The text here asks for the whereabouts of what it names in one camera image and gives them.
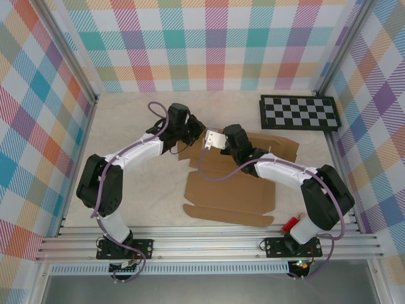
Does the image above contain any brown cardboard box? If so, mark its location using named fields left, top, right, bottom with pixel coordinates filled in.
left=177, top=128, right=300, bottom=228

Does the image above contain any black grey checkerboard calibration board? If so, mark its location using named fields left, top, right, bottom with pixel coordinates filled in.
left=258, top=94, right=342, bottom=130

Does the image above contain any red block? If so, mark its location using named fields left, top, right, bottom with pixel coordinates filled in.
left=282, top=216, right=301, bottom=234

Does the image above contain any small circuit board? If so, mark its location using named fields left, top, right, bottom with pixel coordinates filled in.
left=109, top=259, right=140, bottom=275
left=290, top=259, right=311, bottom=274

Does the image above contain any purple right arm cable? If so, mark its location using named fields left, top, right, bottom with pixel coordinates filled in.
left=200, top=148, right=346, bottom=281

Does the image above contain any long aluminium frame rail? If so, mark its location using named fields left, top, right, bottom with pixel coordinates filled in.
left=34, top=224, right=386, bottom=263

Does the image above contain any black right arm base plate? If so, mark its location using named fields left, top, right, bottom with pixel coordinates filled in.
left=264, top=236, right=323, bottom=259

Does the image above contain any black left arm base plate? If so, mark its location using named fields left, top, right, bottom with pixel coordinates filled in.
left=96, top=237, right=155, bottom=261

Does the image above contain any slotted white cable duct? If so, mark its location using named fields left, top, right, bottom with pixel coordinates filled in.
left=49, top=261, right=291, bottom=276

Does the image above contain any aluminium corner post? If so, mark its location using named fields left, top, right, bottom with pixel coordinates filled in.
left=37, top=0, right=99, bottom=105
left=313, top=0, right=379, bottom=96

